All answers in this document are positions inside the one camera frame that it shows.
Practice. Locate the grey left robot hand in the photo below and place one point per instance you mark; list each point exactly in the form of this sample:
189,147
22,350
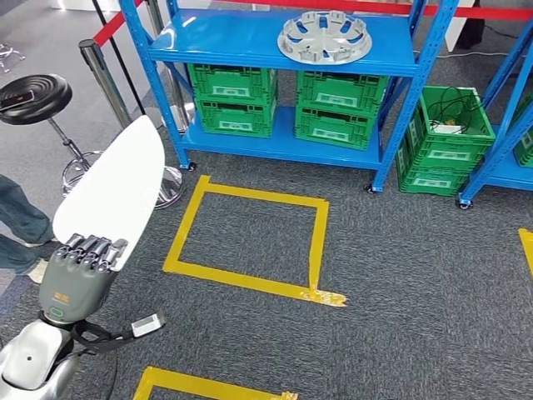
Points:
71,287

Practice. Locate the white curved plastic part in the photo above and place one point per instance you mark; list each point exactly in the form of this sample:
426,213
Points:
112,188

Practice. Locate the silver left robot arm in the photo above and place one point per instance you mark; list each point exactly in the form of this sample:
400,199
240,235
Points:
29,359

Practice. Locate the blue metal shelf rack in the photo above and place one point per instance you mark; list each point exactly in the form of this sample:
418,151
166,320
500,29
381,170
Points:
249,38
500,138

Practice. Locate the person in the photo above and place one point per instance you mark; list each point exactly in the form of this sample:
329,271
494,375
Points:
20,210

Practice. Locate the black stool with chrome base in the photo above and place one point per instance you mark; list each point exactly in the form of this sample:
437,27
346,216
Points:
41,94

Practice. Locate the black smartphone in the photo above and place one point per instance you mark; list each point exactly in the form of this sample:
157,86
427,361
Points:
16,100

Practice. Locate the thin black rod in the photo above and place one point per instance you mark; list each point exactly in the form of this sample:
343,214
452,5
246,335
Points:
129,69

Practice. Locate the chrome star stool base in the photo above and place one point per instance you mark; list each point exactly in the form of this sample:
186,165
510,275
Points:
7,54

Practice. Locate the green plastic crate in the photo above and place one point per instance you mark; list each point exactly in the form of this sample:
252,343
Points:
304,130
462,179
308,88
216,77
525,146
208,119
482,152

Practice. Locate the red barrier belt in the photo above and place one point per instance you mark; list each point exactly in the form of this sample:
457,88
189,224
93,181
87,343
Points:
500,13
124,15

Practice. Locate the white lit display plinth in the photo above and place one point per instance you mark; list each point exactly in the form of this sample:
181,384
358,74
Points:
83,4

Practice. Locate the silver wheel hubcap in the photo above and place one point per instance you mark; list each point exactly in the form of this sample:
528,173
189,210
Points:
325,37

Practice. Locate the white box in crate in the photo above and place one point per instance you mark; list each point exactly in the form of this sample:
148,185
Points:
445,129

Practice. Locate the white panel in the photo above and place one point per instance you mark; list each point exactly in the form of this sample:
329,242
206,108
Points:
451,36

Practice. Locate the black object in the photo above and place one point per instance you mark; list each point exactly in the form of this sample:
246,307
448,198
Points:
470,33

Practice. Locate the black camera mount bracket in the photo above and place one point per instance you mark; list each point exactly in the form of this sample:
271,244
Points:
99,339

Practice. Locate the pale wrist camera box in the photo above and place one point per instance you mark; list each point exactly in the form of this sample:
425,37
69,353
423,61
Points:
148,326

